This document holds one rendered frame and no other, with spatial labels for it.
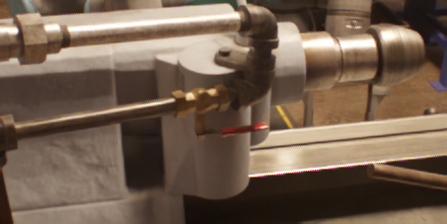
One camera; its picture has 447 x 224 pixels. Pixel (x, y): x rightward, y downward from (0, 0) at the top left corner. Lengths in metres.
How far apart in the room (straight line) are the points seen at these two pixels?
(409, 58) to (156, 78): 0.35
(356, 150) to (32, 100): 0.62
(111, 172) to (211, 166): 0.13
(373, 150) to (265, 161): 0.20
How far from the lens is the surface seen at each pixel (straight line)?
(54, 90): 0.81
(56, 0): 1.64
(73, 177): 0.84
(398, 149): 1.24
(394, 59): 0.93
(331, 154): 1.20
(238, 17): 0.70
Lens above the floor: 1.50
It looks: 29 degrees down
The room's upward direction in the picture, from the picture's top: straight up
